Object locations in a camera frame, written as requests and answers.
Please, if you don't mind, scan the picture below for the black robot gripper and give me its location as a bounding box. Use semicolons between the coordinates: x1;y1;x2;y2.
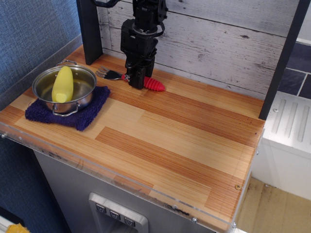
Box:
121;19;158;89

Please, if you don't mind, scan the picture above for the red handled metal fork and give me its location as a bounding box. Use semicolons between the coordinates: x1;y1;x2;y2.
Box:
95;66;166;91

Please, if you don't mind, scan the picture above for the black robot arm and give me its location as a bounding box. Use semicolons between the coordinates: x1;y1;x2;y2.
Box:
121;0;168;89

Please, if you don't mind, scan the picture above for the small steel pot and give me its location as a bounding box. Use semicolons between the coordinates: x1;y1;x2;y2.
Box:
32;60;97;117

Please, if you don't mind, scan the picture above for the yellow toy corn cob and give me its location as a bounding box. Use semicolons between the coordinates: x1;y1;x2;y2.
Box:
52;66;73;103

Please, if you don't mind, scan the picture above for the purple terry cloth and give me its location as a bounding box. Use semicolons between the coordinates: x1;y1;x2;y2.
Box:
25;86;110;131

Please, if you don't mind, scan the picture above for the clear acrylic table edge guard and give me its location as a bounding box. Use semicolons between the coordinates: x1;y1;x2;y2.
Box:
0;123;251;233

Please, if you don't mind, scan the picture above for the grey toy fridge front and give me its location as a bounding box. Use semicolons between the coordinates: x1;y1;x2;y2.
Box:
35;151;212;233

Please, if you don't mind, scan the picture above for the silver dispenser button panel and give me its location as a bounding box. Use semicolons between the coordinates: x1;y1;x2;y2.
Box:
88;192;149;233

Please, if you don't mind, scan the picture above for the white ridged cabinet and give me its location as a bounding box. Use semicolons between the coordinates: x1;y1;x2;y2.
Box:
252;92;311;199

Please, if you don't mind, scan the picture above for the yellow black object bottom left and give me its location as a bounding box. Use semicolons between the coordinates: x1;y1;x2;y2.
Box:
0;224;30;233

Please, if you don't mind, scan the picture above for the left black upright post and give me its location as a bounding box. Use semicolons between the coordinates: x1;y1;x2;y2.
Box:
76;0;103;65

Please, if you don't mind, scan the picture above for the black upright post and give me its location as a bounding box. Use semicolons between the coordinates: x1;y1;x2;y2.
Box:
76;0;103;65
259;0;311;120

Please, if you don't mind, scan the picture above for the right black upright post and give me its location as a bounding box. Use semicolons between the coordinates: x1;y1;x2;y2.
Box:
259;0;311;120

